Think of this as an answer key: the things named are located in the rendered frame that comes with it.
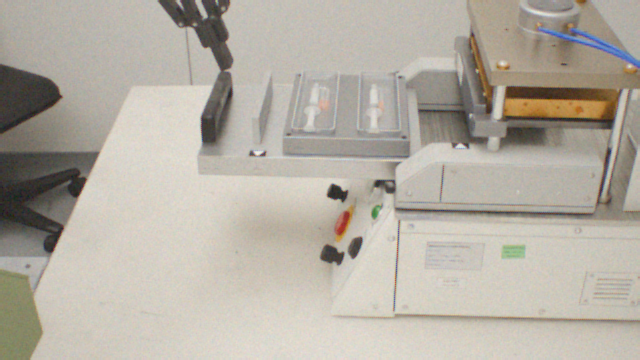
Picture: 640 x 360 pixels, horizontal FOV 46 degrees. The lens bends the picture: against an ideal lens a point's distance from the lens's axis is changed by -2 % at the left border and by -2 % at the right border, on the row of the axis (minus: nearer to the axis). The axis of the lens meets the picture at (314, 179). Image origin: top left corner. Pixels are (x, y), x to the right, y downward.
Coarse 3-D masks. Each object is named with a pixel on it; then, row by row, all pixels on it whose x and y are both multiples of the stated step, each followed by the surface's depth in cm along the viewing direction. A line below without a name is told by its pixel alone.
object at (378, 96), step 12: (360, 72) 114; (372, 72) 114; (384, 72) 114; (360, 84) 110; (372, 84) 110; (384, 84) 110; (396, 84) 110; (360, 96) 107; (372, 96) 107; (384, 96) 107; (396, 96) 107; (360, 108) 104; (372, 108) 104; (384, 108) 104; (396, 108) 104; (360, 120) 101; (372, 120) 101; (384, 120) 101; (396, 120) 101
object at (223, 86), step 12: (228, 72) 113; (216, 84) 110; (228, 84) 111; (216, 96) 106; (228, 96) 115; (204, 108) 103; (216, 108) 104; (204, 120) 102; (216, 120) 103; (204, 132) 103; (216, 132) 103
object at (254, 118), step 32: (256, 96) 115; (288, 96) 115; (224, 128) 107; (256, 128) 102; (416, 128) 106; (224, 160) 101; (256, 160) 100; (288, 160) 100; (320, 160) 100; (352, 160) 99; (384, 160) 99
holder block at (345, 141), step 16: (352, 80) 114; (400, 80) 114; (352, 96) 109; (400, 96) 109; (288, 112) 105; (336, 112) 105; (352, 112) 105; (400, 112) 105; (288, 128) 101; (336, 128) 101; (352, 128) 101; (288, 144) 100; (304, 144) 100; (320, 144) 99; (336, 144) 99; (352, 144) 99; (368, 144) 99; (384, 144) 99; (400, 144) 99
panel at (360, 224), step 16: (352, 192) 122; (384, 192) 104; (352, 208) 117; (368, 208) 108; (384, 208) 101; (352, 224) 113; (368, 224) 105; (336, 240) 118; (368, 240) 102; (336, 272) 111; (336, 288) 107
